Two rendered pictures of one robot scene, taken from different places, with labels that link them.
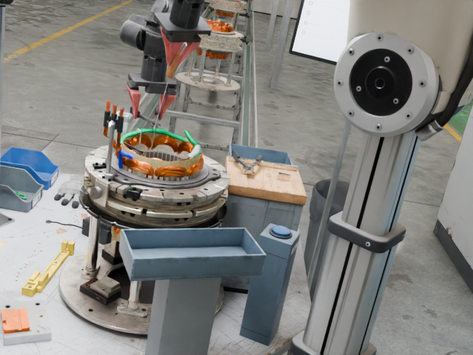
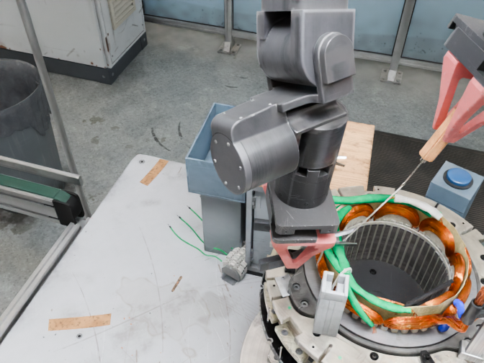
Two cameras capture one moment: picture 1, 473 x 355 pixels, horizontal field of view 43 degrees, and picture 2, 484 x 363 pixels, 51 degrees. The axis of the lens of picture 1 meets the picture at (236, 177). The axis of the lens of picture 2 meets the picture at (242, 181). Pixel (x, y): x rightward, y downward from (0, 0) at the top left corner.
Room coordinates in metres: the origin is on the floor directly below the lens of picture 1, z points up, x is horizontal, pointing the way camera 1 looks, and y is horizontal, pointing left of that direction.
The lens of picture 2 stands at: (1.30, 0.61, 1.65)
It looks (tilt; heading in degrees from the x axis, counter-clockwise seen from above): 45 degrees down; 290
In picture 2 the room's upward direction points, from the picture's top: 1 degrees clockwise
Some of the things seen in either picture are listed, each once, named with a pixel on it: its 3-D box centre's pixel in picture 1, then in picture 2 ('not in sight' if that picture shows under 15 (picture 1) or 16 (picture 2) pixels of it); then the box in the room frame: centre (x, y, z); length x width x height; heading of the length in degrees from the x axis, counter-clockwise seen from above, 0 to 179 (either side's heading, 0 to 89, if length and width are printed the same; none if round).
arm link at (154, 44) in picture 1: (155, 43); (308, 132); (1.37, 0.23, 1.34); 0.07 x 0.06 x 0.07; 54
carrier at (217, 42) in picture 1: (211, 56); not in sight; (3.54, 0.27, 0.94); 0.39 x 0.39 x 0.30
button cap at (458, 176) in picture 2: (281, 230); (459, 176); (1.16, -0.11, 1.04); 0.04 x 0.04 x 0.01
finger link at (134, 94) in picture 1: (143, 99); (296, 232); (1.37, 0.25, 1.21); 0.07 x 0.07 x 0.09; 25
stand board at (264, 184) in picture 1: (263, 179); (312, 153); (1.41, -0.07, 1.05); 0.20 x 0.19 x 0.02; 5
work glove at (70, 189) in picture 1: (79, 189); not in sight; (1.73, 0.48, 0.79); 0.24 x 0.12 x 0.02; 2
